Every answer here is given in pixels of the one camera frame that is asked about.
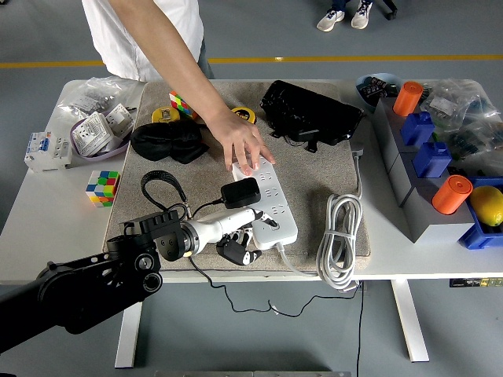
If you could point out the grey-brown mat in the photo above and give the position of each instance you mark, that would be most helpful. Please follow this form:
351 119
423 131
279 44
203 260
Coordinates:
298 176

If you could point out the person's left hand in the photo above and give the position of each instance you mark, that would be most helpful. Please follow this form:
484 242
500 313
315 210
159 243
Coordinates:
239 137

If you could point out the black circuit board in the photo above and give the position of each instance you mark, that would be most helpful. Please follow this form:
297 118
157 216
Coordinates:
373 89

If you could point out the stickerless Rubik's cube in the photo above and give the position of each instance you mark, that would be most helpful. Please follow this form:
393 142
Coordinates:
103 188

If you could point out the grey block holder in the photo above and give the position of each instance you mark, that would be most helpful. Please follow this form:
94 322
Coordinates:
428 228

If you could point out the black eye mask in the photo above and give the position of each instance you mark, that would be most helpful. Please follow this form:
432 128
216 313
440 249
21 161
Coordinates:
165 139

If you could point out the yellow lemon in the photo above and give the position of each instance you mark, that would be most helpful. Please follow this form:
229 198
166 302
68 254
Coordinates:
487 206

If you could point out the blue block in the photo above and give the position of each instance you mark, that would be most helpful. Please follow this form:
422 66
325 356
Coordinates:
431 161
416 129

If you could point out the white sneaker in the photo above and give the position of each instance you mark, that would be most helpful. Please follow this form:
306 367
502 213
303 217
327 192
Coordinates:
361 17
330 20

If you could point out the person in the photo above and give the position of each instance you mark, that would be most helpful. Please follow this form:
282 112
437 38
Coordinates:
118 39

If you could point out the white circuit breaker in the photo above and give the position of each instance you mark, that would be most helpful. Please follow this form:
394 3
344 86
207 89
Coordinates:
47 151

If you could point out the white power strip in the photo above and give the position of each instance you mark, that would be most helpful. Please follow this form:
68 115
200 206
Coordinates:
287 236

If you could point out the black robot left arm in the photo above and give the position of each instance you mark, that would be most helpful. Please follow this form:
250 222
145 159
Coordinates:
78 290

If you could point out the blue storage bin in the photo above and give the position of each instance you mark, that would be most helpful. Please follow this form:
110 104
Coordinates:
477 238

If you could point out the clear bag of electronic parts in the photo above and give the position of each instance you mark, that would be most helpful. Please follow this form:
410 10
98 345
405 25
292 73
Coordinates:
452 102
475 139

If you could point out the white wall socket large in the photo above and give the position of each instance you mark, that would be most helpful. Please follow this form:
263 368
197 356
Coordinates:
92 133

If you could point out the person's left forearm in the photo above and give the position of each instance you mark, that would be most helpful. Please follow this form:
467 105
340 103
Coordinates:
173 51

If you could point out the yellow tape measure with sticker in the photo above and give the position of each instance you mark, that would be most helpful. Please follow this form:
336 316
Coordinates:
165 114

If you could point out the light blue bowl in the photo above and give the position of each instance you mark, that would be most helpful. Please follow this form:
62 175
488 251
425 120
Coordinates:
365 103

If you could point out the black plastic tray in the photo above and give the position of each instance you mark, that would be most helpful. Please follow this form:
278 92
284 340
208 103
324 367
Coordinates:
310 110

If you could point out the clear bag of metal parts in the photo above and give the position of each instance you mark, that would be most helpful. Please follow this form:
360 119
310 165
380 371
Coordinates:
90 92

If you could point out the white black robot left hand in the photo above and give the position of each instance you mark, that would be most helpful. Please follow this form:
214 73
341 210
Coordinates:
224 229

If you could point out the lilac bowl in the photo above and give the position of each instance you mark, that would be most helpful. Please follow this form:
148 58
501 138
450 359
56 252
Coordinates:
102 158

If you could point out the black yellow label strip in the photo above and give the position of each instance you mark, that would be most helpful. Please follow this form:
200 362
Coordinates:
475 282

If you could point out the white-edged Rubik's cube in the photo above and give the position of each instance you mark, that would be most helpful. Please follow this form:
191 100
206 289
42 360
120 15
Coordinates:
178 103

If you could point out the yellow tape measure black label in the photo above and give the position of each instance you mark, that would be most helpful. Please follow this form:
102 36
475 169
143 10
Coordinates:
243 114

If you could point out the orange cylinder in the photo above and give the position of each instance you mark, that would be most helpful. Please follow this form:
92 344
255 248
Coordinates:
452 194
406 100

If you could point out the white table leg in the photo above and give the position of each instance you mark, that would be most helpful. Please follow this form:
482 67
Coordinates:
129 326
410 322

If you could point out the white wall socket small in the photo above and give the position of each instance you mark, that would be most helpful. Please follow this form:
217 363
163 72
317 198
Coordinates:
121 119

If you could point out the black plug adapter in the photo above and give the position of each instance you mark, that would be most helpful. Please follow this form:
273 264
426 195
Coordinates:
240 192

